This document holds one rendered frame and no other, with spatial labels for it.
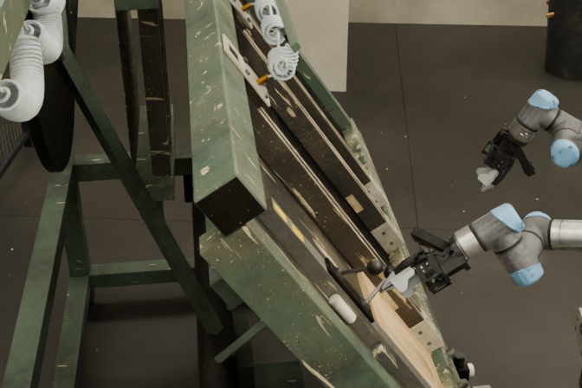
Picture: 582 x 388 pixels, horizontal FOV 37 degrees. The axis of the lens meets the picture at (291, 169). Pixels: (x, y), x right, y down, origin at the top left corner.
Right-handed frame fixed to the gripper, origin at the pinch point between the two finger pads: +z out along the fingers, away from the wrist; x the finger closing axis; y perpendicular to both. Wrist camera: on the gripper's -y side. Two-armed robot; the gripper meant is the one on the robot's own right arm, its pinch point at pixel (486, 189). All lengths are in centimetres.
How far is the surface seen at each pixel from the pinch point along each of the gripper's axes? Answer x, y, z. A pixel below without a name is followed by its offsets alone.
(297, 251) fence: 72, 60, 2
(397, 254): -22, 2, 48
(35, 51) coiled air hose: 72, 129, -15
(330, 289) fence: 71, 48, 9
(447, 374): 38, -9, 42
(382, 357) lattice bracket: 73, 28, 20
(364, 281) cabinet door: 38, 29, 25
